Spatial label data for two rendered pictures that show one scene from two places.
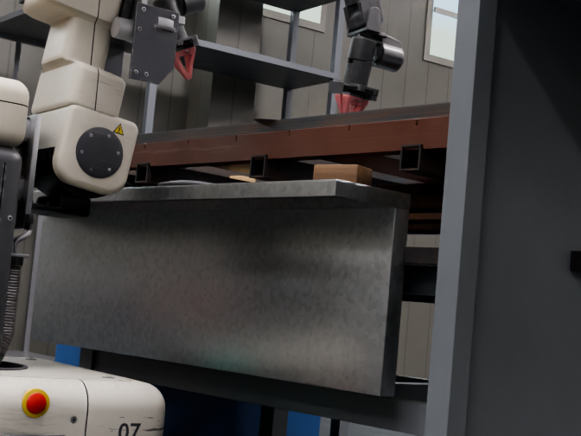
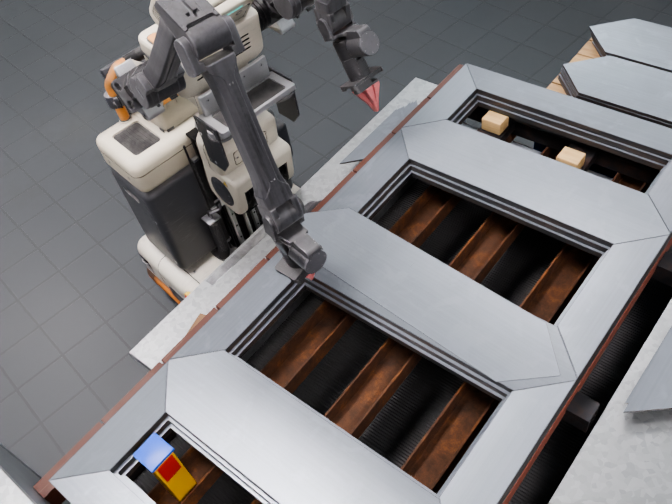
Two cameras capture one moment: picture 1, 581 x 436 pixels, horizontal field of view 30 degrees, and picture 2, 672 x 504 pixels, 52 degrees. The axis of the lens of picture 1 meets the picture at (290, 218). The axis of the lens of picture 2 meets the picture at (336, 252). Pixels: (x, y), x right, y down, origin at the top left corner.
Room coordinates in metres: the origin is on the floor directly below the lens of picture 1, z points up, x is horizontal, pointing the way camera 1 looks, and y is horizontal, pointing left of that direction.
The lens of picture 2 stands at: (2.50, -1.13, 2.13)
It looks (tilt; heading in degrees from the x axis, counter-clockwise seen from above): 49 degrees down; 91
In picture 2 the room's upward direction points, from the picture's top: 13 degrees counter-clockwise
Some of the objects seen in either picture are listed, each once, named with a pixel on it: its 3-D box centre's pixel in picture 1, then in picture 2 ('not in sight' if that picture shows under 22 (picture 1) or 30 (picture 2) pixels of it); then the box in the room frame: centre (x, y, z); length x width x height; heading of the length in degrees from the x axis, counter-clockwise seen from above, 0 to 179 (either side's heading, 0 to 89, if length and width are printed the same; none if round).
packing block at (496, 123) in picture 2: not in sight; (495, 122); (3.00, 0.36, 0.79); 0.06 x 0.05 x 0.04; 132
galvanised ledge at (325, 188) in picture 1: (165, 200); (317, 212); (2.45, 0.29, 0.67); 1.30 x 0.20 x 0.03; 42
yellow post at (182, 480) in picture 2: not in sight; (171, 473); (2.05, -0.48, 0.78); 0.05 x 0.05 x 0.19; 42
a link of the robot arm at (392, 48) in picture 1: (376, 41); (298, 237); (2.41, -0.16, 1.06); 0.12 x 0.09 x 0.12; 122
